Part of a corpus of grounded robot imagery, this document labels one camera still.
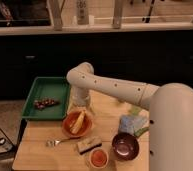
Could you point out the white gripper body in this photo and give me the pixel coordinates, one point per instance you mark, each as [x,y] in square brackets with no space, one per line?
[81,102]

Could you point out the yellow banana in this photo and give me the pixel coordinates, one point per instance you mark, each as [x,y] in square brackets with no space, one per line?
[78,123]

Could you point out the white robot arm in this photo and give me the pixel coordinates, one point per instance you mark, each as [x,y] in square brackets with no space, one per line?
[170,107]

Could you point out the red bowl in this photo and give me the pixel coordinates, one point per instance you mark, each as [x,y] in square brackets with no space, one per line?
[69,121]

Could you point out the dark purple bowl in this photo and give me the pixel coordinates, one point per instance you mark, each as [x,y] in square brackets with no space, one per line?
[125,146]

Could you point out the green plastic tray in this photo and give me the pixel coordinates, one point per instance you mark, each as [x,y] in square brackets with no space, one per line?
[56,88]

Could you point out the bunch of red grapes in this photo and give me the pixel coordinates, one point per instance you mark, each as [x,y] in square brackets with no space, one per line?
[44,103]

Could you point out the brown sponge block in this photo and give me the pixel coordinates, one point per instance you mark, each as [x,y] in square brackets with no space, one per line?
[88,144]

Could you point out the silver fork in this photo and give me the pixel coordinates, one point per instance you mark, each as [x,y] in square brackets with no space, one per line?
[53,143]

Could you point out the white cup orange inside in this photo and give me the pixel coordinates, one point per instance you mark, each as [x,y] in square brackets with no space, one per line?
[98,158]

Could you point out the blue green cloth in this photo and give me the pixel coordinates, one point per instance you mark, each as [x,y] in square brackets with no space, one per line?
[133,123]

